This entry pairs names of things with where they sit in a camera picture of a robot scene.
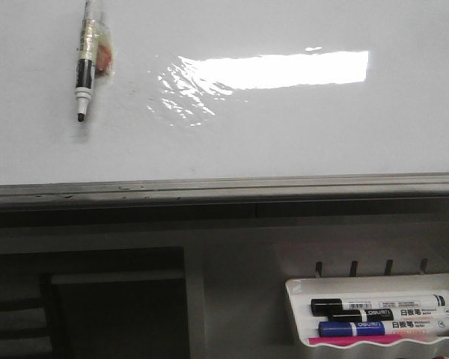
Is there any black whiteboard marker with tape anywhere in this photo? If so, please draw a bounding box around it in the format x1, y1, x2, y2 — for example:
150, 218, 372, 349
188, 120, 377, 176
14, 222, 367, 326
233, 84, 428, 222
75, 1, 113, 123

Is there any white whiteboard surface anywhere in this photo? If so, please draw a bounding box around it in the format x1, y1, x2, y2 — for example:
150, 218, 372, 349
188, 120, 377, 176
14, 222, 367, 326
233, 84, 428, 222
0, 1, 449, 185

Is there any grey aluminium whiteboard ledge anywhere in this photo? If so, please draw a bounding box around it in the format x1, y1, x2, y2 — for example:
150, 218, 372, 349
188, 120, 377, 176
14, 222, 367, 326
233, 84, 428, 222
0, 173, 449, 212

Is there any metal tray hook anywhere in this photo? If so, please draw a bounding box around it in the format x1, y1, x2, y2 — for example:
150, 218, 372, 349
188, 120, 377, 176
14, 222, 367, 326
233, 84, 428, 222
420, 258, 428, 275
314, 261, 323, 279
384, 259, 394, 276
349, 260, 358, 277

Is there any white plastic marker tray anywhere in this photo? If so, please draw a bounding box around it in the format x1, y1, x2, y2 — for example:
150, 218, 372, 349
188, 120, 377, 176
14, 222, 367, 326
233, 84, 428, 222
285, 274, 449, 358

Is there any dark chair backrest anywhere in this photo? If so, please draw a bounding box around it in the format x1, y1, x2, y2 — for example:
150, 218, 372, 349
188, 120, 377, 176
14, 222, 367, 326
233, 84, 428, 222
0, 247, 190, 358

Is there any pink eraser strip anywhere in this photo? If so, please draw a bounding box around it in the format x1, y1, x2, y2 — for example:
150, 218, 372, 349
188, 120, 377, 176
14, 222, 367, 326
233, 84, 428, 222
308, 334, 403, 346

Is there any blue capped marker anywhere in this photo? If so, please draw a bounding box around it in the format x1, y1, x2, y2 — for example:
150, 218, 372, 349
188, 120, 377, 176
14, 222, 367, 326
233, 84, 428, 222
318, 319, 449, 337

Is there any top black capped marker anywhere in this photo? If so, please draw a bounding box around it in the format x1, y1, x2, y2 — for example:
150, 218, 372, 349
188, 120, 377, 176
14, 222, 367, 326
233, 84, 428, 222
311, 294, 449, 315

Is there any black capped marker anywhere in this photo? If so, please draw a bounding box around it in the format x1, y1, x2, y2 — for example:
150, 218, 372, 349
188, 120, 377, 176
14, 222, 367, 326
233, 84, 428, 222
328, 306, 449, 322
311, 294, 449, 315

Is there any middle black capped marker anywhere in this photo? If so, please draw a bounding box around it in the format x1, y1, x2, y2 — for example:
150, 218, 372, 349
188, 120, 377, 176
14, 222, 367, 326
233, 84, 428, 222
328, 306, 449, 322

